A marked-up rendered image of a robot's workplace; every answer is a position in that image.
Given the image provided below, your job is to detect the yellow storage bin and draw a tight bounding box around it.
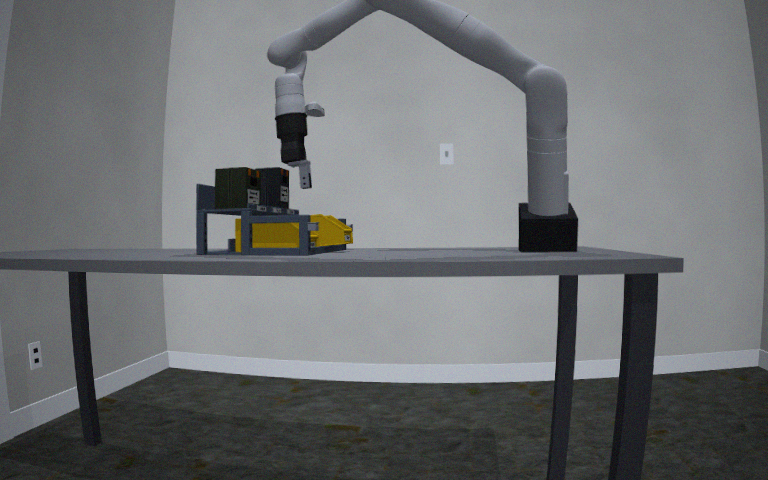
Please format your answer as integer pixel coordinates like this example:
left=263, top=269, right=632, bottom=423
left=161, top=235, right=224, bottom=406
left=311, top=214, right=353, bottom=247
left=235, top=219, right=319, bottom=252

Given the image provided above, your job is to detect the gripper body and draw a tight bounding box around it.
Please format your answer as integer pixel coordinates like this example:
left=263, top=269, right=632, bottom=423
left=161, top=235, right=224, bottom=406
left=275, top=94, right=325, bottom=164

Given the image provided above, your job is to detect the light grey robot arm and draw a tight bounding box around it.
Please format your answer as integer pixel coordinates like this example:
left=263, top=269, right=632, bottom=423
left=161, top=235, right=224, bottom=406
left=267, top=0, right=569, bottom=216

